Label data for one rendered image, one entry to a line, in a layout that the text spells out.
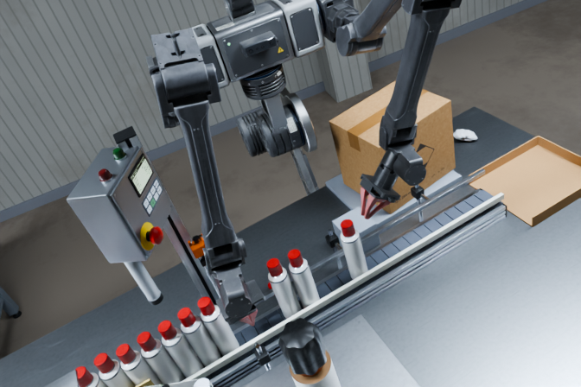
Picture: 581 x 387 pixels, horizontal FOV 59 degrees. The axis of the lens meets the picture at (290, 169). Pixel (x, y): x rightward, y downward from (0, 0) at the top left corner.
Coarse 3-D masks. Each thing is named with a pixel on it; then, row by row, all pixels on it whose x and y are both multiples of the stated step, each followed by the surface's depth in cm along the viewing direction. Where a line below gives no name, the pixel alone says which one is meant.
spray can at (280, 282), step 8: (272, 264) 126; (280, 264) 127; (272, 272) 126; (280, 272) 127; (272, 280) 127; (280, 280) 127; (288, 280) 129; (272, 288) 129; (280, 288) 128; (288, 288) 129; (280, 296) 130; (288, 296) 130; (296, 296) 134; (280, 304) 133; (288, 304) 132; (296, 304) 134; (288, 312) 134; (296, 312) 135
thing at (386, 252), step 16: (480, 192) 156; (464, 208) 152; (432, 224) 151; (464, 224) 148; (400, 240) 149; (416, 240) 147; (368, 256) 147; (384, 256) 146; (384, 272) 141; (320, 288) 142; (336, 288) 141; (272, 320) 138; (240, 336) 136; (256, 336) 135; (224, 368) 130
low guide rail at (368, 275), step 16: (480, 208) 146; (448, 224) 144; (432, 240) 143; (400, 256) 140; (368, 272) 138; (352, 288) 137; (320, 304) 134; (288, 320) 132; (272, 336) 132; (240, 352) 129; (208, 368) 127
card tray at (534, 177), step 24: (528, 144) 171; (552, 144) 167; (480, 168) 166; (504, 168) 168; (528, 168) 165; (552, 168) 162; (576, 168) 160; (504, 192) 160; (528, 192) 157; (552, 192) 155; (576, 192) 148; (528, 216) 150
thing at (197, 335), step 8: (184, 312) 121; (184, 320) 120; (192, 320) 121; (200, 320) 123; (184, 328) 122; (192, 328) 121; (200, 328) 122; (192, 336) 122; (200, 336) 123; (208, 336) 126; (192, 344) 124; (200, 344) 124; (208, 344) 126; (200, 352) 126; (208, 352) 127; (216, 352) 129; (208, 360) 128
